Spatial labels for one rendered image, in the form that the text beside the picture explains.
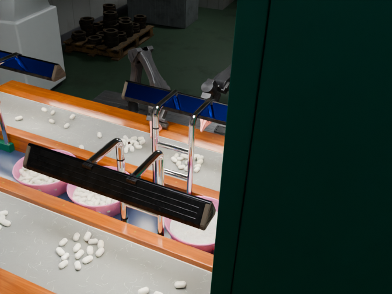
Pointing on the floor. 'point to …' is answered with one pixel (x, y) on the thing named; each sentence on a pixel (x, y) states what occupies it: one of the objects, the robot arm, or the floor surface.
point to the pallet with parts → (109, 34)
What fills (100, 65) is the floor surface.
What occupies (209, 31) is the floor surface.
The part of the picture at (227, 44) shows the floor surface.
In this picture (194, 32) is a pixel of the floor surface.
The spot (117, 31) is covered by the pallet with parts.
